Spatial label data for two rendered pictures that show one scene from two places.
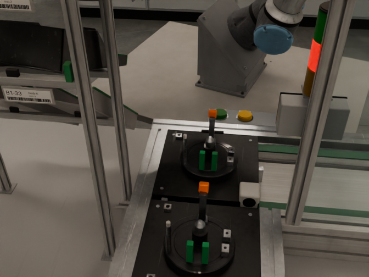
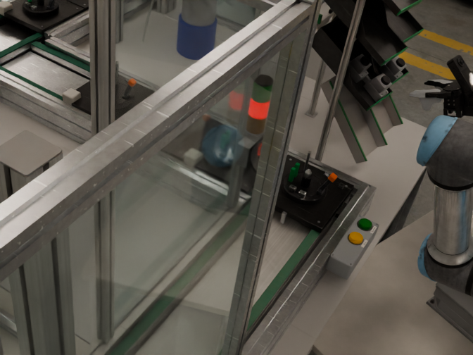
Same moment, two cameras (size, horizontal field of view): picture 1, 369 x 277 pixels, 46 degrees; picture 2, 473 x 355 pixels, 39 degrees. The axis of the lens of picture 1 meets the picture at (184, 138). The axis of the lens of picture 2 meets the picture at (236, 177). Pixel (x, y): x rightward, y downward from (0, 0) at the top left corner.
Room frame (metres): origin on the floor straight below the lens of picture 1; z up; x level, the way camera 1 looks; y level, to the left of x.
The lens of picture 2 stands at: (1.07, -1.60, 2.33)
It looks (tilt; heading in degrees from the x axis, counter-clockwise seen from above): 41 degrees down; 108
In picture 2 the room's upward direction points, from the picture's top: 10 degrees clockwise
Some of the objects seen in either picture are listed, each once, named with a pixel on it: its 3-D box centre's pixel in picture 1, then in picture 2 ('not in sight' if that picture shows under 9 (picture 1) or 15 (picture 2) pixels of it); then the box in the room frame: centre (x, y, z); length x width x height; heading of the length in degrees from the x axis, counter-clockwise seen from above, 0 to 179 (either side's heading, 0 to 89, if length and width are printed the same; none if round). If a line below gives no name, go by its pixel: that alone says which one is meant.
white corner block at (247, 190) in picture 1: (249, 195); not in sight; (0.68, -0.14, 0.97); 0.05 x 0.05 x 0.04; 83
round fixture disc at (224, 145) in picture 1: (208, 159); (304, 187); (0.79, -0.06, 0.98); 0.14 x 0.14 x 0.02
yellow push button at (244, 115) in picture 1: (244, 116); (355, 238); (1.00, -0.17, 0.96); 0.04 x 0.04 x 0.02
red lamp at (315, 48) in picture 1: (325, 54); not in sight; (0.65, -0.23, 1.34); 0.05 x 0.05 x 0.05
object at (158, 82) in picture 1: (234, 81); (471, 320); (1.38, -0.18, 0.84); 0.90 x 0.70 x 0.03; 64
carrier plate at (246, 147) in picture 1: (208, 165); (303, 191); (0.79, -0.06, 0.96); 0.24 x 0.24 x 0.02; 83
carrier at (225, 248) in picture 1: (199, 234); not in sight; (0.54, -0.03, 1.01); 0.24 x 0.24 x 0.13; 83
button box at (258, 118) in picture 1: (244, 125); (352, 246); (1.00, -0.17, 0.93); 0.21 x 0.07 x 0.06; 83
